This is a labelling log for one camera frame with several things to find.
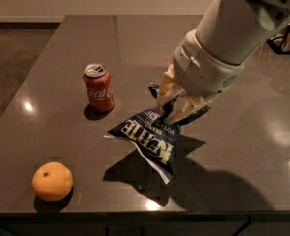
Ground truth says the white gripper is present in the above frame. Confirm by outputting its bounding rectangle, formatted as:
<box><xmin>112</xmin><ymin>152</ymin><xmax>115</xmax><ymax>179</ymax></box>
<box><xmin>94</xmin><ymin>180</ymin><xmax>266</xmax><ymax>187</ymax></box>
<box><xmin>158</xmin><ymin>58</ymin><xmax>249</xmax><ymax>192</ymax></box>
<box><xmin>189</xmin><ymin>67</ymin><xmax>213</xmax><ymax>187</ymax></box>
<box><xmin>156</xmin><ymin>30</ymin><xmax>244</xmax><ymax>125</ymax></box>

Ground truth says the blue kettle chip bag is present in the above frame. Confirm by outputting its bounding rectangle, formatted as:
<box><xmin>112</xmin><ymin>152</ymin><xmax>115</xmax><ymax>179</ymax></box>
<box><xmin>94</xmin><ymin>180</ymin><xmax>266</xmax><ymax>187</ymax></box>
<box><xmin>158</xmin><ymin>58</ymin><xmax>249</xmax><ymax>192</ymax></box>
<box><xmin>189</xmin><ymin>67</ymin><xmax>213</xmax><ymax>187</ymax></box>
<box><xmin>104</xmin><ymin>83</ymin><xmax>212</xmax><ymax>186</ymax></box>

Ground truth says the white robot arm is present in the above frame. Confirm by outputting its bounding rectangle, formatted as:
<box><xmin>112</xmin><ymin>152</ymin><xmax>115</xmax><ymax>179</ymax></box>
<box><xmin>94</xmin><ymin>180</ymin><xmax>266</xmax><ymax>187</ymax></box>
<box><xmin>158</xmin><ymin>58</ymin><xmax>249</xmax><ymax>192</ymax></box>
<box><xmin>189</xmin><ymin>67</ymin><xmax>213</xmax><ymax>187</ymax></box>
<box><xmin>156</xmin><ymin>0</ymin><xmax>290</xmax><ymax>124</ymax></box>

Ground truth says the red coca-cola can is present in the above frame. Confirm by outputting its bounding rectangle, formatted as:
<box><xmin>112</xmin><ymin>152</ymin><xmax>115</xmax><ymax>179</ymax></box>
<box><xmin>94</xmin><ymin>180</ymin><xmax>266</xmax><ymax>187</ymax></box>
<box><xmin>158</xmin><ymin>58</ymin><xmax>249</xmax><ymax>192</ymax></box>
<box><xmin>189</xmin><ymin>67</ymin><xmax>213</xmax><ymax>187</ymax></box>
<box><xmin>83</xmin><ymin>63</ymin><xmax>115</xmax><ymax>114</ymax></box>

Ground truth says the orange fruit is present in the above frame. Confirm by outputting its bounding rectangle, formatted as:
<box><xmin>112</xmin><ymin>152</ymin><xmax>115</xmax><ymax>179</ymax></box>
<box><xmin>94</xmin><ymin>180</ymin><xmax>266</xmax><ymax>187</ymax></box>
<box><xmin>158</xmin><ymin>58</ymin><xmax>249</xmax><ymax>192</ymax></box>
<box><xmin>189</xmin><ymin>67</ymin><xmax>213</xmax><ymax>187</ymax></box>
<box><xmin>32</xmin><ymin>162</ymin><xmax>73</xmax><ymax>202</ymax></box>

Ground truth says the black wire basket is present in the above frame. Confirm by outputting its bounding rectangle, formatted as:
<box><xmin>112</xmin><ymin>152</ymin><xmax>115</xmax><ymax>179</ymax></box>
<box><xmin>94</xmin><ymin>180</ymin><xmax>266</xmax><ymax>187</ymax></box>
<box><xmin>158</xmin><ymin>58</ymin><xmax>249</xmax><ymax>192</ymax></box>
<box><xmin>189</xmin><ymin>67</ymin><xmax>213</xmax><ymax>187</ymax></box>
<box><xmin>267</xmin><ymin>25</ymin><xmax>290</xmax><ymax>55</ymax></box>

